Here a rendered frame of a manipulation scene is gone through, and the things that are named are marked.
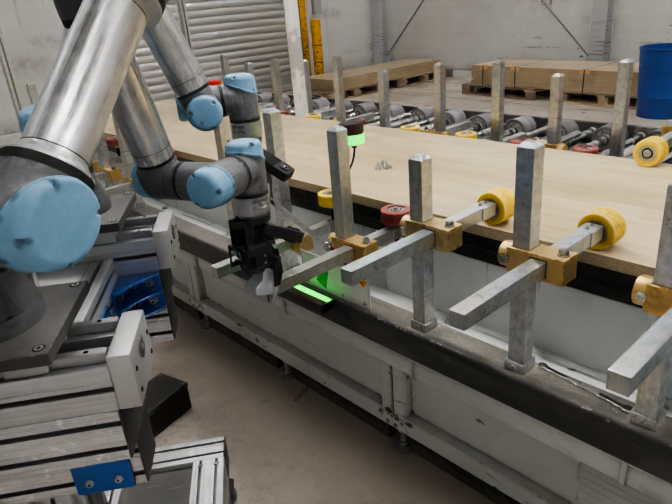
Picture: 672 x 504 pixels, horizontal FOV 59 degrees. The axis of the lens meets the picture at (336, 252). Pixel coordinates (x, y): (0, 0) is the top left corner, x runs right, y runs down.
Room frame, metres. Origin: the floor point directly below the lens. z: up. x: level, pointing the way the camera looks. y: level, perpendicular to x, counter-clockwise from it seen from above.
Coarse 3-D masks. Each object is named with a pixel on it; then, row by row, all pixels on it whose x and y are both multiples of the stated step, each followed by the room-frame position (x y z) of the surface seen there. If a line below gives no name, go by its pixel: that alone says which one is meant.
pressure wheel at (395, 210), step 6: (396, 204) 1.48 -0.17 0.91; (402, 204) 1.47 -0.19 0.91; (384, 210) 1.44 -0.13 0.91; (390, 210) 1.45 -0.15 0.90; (396, 210) 1.44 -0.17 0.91; (402, 210) 1.43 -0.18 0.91; (408, 210) 1.43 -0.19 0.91; (384, 216) 1.42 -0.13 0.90; (390, 216) 1.41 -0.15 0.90; (396, 216) 1.41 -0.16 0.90; (402, 216) 1.41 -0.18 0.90; (384, 222) 1.43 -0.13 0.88; (390, 222) 1.41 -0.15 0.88; (396, 222) 1.41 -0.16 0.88; (396, 240) 1.44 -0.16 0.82
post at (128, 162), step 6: (114, 120) 2.32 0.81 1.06; (120, 132) 2.30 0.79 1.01; (120, 138) 2.30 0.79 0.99; (120, 144) 2.31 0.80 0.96; (120, 150) 2.32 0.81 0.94; (126, 150) 2.31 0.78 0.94; (126, 156) 2.31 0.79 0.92; (126, 162) 2.30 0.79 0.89; (132, 162) 2.32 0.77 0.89; (126, 168) 2.31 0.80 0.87; (132, 168) 2.31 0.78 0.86; (126, 174) 2.32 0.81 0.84; (138, 198) 2.31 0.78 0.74
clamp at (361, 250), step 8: (328, 240) 1.40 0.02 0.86; (336, 240) 1.37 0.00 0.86; (344, 240) 1.35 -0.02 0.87; (352, 240) 1.34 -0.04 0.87; (360, 240) 1.34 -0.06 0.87; (336, 248) 1.37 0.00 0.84; (360, 248) 1.30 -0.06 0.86; (368, 248) 1.31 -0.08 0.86; (376, 248) 1.32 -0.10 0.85; (360, 256) 1.31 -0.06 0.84
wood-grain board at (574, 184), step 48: (192, 144) 2.49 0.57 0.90; (288, 144) 2.33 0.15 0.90; (384, 144) 2.19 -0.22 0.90; (432, 144) 2.12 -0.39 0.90; (480, 144) 2.06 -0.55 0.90; (384, 192) 1.61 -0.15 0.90; (432, 192) 1.57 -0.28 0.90; (480, 192) 1.54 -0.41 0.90; (576, 192) 1.47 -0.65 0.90; (624, 192) 1.43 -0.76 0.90; (624, 240) 1.14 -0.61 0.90
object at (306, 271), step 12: (384, 228) 1.43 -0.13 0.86; (396, 228) 1.42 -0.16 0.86; (384, 240) 1.39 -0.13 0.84; (336, 252) 1.30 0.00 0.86; (348, 252) 1.31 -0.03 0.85; (312, 264) 1.24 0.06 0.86; (324, 264) 1.26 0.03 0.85; (336, 264) 1.28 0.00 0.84; (288, 276) 1.19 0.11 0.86; (300, 276) 1.21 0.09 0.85; (312, 276) 1.23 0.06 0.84; (288, 288) 1.19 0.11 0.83
